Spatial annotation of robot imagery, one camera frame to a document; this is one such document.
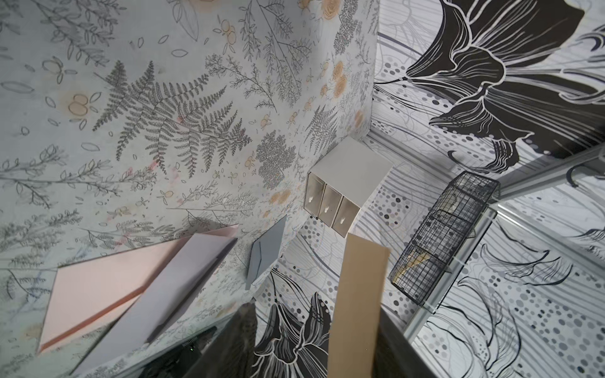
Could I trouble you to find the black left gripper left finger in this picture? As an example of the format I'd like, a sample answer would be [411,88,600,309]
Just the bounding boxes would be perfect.
[184,302,258,378]

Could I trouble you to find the lilac grey envelope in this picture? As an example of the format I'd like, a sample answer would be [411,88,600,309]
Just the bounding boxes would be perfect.
[72,225,238,375]

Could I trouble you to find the yellow kraft envelope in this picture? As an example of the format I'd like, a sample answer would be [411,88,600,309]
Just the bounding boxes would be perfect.
[327,233,390,377]

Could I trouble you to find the black wire mesh basket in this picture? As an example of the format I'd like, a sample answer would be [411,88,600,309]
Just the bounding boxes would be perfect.
[388,171,500,306]

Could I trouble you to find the pink envelope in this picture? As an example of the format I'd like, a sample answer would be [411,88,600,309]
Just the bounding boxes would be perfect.
[38,225,239,353]

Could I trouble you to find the white mini drawer cabinet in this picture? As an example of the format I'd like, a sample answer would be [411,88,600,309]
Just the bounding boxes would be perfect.
[303,137,393,238]

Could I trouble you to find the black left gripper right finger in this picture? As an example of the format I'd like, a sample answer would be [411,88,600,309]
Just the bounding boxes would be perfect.
[371,309,436,378]

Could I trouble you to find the dark grey envelope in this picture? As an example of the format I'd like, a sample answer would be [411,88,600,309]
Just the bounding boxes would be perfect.
[246,216,288,290]

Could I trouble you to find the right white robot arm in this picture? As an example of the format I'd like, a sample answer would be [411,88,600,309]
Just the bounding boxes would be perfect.
[141,303,434,377]

